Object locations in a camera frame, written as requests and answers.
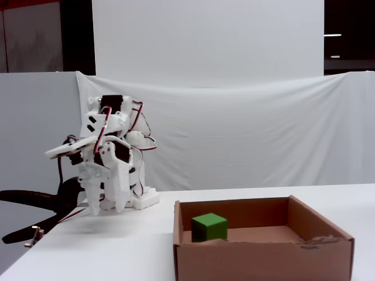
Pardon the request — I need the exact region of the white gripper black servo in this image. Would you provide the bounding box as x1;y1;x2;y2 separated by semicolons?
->
69;140;132;217

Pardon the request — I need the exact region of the green cube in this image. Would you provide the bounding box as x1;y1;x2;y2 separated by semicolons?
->
191;213;229;243

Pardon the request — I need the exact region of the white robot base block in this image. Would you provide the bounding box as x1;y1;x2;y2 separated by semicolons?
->
99;187;161;212

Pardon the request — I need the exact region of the brown cardboard box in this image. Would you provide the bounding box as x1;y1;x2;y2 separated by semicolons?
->
173;194;355;281

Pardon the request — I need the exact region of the black table clamp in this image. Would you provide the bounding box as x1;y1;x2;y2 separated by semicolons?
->
0;177;88;244

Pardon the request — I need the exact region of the small metal clamp screw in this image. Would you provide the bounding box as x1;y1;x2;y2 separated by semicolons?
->
23;225;45;249

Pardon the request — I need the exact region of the grey partition panel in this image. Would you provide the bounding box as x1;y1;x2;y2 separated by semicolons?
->
0;71;83;273

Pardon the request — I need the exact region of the white cloth backdrop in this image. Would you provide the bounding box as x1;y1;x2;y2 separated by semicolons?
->
75;70;375;191

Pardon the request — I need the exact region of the white backdrop board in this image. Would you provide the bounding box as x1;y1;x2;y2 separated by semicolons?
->
91;0;325;88

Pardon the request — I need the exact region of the red black white servo cable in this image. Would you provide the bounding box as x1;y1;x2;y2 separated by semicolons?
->
93;106;114;155
57;198;106;225
128;100;158;153

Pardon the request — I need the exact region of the black camera cable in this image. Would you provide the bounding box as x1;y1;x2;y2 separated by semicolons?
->
57;156;67;191

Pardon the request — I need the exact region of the white wrist camera mount plate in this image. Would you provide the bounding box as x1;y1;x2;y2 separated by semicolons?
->
44;136;100;160

